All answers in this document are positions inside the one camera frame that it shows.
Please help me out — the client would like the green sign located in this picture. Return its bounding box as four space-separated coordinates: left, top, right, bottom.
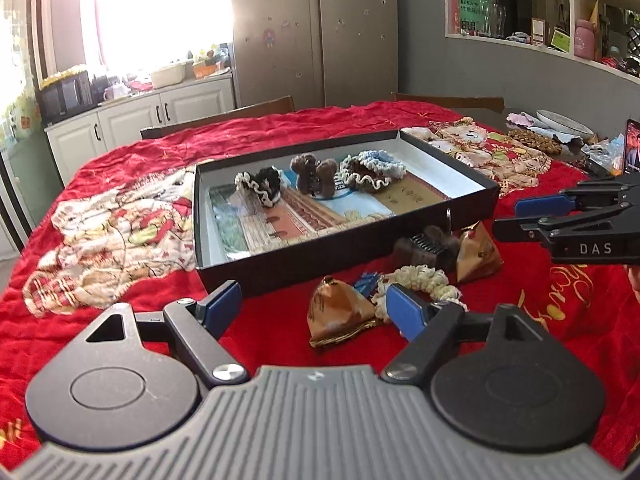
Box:
457 0 494 37

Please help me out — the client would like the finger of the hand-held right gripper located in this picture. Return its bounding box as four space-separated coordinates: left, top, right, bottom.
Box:
492 201 632 243
515 173 640 216

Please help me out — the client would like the round-label brown triangular packet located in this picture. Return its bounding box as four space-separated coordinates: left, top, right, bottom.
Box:
456 221 504 282

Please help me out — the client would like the dark wooden chair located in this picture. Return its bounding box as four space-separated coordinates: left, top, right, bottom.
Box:
391 92 506 114
140 95 296 140

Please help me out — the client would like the white plate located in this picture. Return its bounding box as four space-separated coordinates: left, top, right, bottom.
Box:
535 109 597 137

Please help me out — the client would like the brown scrunchie with white trim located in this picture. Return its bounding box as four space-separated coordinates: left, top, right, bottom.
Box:
339 156 397 192

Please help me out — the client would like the smartphone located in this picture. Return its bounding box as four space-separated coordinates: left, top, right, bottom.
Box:
622 118 640 177

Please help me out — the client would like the black microwave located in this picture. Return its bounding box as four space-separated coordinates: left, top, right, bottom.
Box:
38 70 94 124

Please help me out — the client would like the black scrunchie with white trim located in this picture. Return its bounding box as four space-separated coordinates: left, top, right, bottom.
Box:
234 166 284 207

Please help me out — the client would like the brown furry hair claw clip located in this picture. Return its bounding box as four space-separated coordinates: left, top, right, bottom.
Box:
393 226 462 272

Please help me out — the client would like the white plastic tub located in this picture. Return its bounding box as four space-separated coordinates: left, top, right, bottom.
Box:
149 63 188 89

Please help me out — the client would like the white kitchen cabinet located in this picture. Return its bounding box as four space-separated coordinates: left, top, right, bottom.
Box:
44 72 237 187

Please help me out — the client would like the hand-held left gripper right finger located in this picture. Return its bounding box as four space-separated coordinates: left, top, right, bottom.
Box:
381 283 549 383

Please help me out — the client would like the blue binder clip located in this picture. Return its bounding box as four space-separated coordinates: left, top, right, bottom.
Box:
354 271 382 297

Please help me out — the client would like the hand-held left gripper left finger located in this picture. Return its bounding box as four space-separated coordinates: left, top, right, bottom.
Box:
85 280 250 386

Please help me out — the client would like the silver refrigerator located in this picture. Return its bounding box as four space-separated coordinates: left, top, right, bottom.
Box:
229 0 399 109

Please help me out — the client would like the cream crocheted scrunchie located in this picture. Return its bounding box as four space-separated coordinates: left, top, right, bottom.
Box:
374 265 469 322

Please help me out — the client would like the wooden bead trivet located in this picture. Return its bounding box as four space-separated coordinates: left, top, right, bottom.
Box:
507 128 564 157

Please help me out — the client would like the plain brown triangular packet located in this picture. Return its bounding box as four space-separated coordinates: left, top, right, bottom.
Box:
308 277 379 348

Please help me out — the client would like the black shallow cardboard box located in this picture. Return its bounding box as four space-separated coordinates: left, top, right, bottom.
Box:
193 128 501 298

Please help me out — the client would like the red printed blanket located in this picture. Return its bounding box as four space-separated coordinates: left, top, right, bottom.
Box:
0 100 640 471

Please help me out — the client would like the pink thermos bottle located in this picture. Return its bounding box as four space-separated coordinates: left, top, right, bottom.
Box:
573 18 597 59

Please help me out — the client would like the brown furry bear hair tie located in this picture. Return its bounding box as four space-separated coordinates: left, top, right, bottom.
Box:
289 154 339 197

